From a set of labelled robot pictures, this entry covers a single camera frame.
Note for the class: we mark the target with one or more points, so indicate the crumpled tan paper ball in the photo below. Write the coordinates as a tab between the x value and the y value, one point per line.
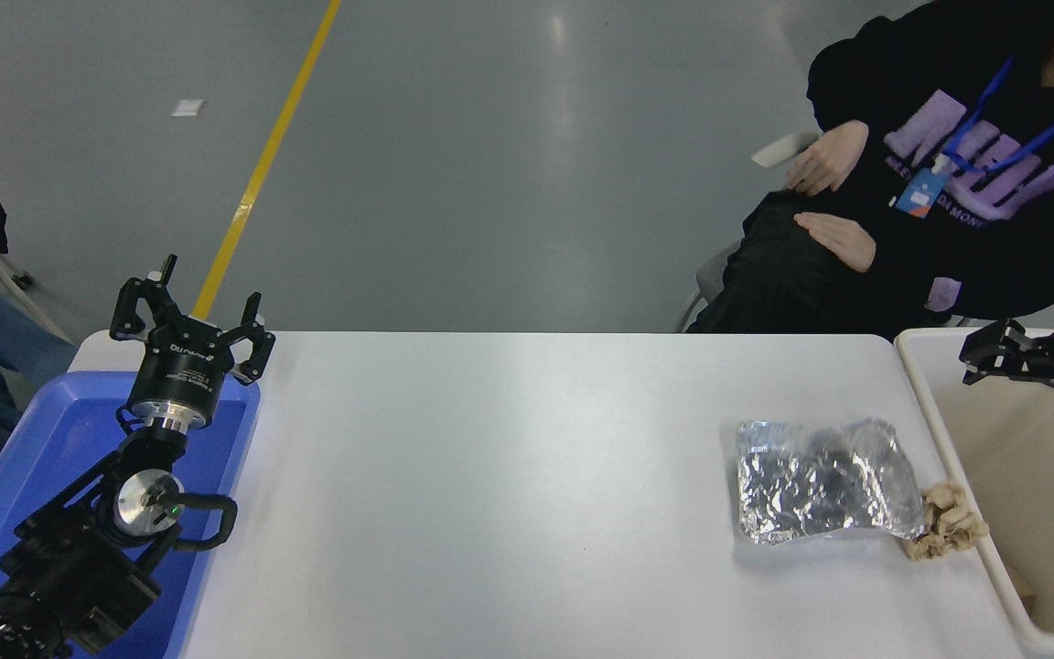
948	523

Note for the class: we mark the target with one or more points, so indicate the person's right hand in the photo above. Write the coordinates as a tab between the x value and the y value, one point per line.
829	157

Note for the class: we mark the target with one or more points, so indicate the person's left hand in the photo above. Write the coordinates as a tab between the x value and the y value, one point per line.
843	240

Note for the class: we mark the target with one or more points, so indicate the crumpled silver foil tray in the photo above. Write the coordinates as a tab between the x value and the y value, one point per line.
811	485

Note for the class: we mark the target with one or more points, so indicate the large pale plastic bin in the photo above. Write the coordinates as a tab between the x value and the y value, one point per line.
1021	476

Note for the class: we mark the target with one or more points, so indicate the blue plastic tray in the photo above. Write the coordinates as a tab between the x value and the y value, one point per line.
51	439

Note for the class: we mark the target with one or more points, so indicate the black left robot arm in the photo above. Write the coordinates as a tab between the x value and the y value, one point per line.
79	558

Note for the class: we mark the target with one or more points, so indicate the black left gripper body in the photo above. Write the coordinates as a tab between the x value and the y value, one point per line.
181	375

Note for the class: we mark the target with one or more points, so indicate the white and grey chair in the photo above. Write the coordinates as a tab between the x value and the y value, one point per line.
776	151

